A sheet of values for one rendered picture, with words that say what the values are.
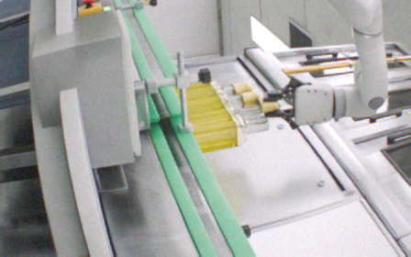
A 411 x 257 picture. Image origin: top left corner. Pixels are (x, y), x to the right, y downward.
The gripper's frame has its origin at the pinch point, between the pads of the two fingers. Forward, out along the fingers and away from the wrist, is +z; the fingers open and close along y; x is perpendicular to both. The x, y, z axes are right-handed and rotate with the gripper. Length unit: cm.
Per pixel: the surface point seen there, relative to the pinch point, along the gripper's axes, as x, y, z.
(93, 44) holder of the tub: 39, 32, 30
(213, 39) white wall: -603, -216, 14
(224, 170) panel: 4.9, -13.9, 11.5
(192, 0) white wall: -597, -152, 39
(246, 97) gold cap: -3.3, 0.1, 5.8
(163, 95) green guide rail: 3.8, 5.1, 23.7
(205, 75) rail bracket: 14.7, 14.4, 14.3
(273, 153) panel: -0.8, -13.8, -0.6
